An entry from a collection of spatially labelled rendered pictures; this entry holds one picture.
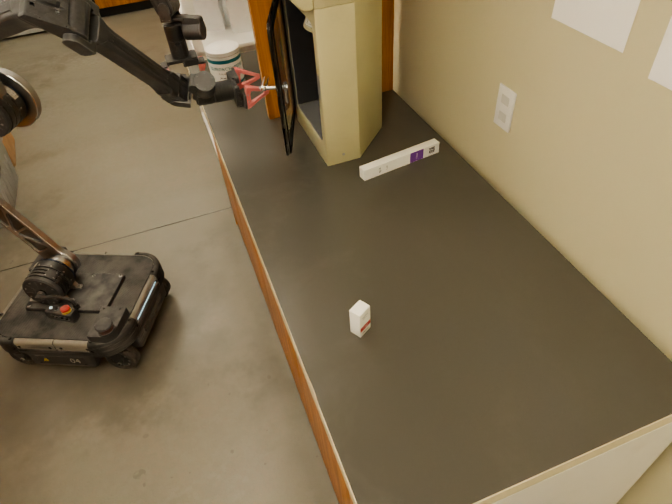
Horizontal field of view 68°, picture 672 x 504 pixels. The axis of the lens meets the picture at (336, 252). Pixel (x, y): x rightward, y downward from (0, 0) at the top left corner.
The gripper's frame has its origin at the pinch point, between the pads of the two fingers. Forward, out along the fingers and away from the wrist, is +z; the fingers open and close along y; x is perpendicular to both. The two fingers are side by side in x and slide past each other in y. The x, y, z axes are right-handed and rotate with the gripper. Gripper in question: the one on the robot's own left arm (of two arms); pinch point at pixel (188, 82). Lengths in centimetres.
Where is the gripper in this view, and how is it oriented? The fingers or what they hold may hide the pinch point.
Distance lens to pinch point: 188.4
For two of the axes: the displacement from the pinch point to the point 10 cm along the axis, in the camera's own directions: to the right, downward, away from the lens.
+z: 0.6, 7.1, 7.0
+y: 9.3, -2.9, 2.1
